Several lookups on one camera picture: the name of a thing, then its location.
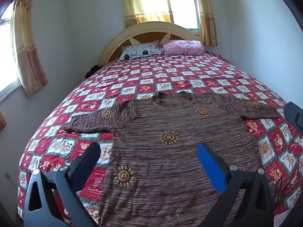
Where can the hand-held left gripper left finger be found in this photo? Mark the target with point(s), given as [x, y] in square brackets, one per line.
[88, 167]

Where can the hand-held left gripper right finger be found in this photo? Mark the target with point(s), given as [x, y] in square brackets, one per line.
[209, 167]

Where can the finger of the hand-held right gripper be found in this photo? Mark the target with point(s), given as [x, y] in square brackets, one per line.
[293, 113]

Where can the brown knit sweater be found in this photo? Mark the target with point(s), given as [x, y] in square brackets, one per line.
[177, 165]

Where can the beige side curtain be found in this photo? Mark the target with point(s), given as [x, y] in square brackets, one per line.
[28, 59]
[2, 121]

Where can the black bag beside bed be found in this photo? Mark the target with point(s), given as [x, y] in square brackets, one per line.
[93, 71]

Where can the red checkered printed blanket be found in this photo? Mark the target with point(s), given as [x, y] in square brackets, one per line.
[165, 75]

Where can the pink pillow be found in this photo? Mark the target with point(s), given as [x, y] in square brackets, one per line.
[182, 47]

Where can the grey patterned pillow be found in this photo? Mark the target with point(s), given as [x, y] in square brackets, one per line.
[139, 50]

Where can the yellow curtain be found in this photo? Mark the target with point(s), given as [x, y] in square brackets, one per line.
[144, 2]
[207, 16]

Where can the side window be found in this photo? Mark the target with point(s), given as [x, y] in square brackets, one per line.
[7, 52]

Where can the cream wooden headboard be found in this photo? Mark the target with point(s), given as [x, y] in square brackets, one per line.
[151, 34]

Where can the window behind headboard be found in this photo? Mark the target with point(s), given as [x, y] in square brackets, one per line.
[182, 7]

